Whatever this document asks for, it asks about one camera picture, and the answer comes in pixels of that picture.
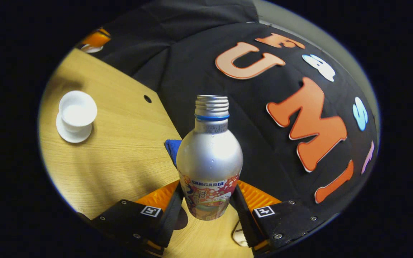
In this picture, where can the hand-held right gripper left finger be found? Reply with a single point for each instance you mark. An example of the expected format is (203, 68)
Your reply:
(169, 222)

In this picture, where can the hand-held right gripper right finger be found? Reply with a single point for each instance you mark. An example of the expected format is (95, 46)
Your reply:
(246, 222)

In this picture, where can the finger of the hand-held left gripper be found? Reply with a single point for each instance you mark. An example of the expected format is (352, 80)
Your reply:
(97, 38)

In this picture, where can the dark brown round coaster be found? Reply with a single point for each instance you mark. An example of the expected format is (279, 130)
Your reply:
(181, 218)

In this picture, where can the silver water bottle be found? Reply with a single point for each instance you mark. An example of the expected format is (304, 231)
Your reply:
(210, 157)

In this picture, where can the white teacup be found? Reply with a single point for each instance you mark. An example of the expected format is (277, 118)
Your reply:
(77, 111)

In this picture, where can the white toaster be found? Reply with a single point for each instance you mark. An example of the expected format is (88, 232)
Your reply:
(240, 236)

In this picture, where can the blue cloth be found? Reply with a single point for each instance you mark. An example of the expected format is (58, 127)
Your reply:
(172, 148)

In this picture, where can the white saucer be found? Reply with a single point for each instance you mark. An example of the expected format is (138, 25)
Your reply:
(74, 138)

